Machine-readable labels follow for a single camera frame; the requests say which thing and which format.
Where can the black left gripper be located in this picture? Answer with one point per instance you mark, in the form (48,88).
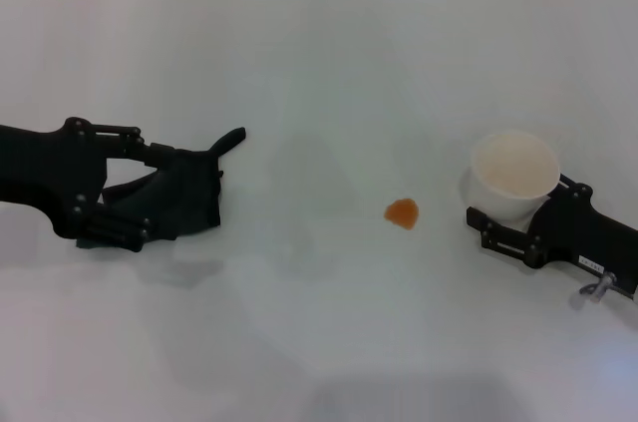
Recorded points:
(50,172)

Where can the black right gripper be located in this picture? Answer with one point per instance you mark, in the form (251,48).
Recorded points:
(578,232)

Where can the white paper cup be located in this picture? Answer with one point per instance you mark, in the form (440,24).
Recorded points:
(513,167)

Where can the dark blue rag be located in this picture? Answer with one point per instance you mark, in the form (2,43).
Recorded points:
(194,192)

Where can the orange-brown liquid stain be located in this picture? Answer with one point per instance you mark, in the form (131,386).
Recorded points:
(402,215)

